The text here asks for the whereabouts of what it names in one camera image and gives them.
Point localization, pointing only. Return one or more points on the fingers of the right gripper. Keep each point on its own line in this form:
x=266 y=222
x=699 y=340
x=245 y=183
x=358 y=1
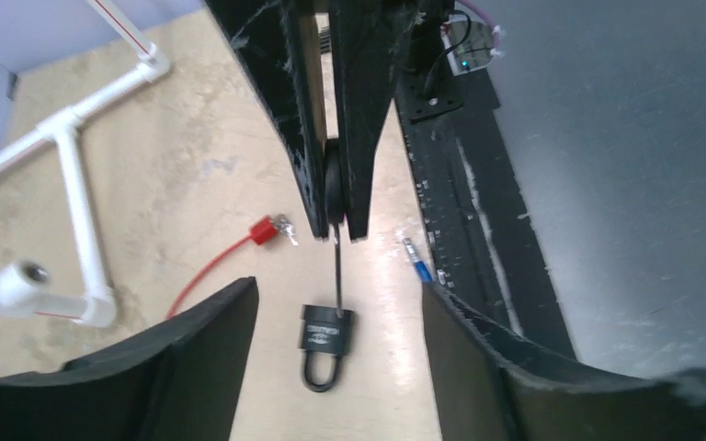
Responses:
x=323 y=70

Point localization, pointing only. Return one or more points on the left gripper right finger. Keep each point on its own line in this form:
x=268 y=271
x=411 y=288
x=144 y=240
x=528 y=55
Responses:
x=492 y=384

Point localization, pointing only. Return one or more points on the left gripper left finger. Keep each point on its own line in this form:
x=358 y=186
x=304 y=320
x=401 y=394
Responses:
x=178 y=380

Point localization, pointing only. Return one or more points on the blue cable lock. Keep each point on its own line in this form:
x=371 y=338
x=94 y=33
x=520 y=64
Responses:
x=416 y=260

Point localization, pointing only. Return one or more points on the black padlock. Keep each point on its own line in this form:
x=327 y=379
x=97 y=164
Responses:
x=324 y=332

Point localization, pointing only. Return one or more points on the key bunch with black fob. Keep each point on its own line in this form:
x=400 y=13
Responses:
x=285 y=227

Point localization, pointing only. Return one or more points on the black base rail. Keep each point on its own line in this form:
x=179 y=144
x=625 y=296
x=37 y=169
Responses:
x=478 y=230

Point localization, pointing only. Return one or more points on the white PVC pipe frame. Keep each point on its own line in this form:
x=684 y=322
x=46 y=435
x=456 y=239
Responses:
x=24 y=284

